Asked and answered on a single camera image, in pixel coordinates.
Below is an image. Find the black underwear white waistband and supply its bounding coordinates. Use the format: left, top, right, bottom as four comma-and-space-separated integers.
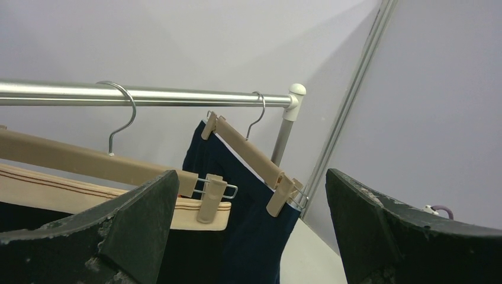
1, 164, 231, 283

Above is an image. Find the navy orange underwear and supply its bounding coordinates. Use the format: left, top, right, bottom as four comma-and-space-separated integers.
182, 121, 300, 283

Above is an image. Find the aluminium frame rail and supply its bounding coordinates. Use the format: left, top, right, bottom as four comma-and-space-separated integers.
300, 0, 398, 220

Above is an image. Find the horizontal metal rack bar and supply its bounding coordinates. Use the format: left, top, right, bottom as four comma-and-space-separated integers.
1, 79, 307, 118

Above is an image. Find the right metal rack pole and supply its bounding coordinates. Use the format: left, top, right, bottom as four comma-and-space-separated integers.
271, 119, 294, 166

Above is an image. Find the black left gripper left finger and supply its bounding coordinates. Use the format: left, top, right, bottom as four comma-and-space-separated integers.
1, 170, 179, 283

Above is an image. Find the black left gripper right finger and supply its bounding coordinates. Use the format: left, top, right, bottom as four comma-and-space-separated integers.
326, 169, 501, 283

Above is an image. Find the wooden clip hanger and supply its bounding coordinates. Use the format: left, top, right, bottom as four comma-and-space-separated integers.
201, 83, 307, 217
0, 80, 239, 225

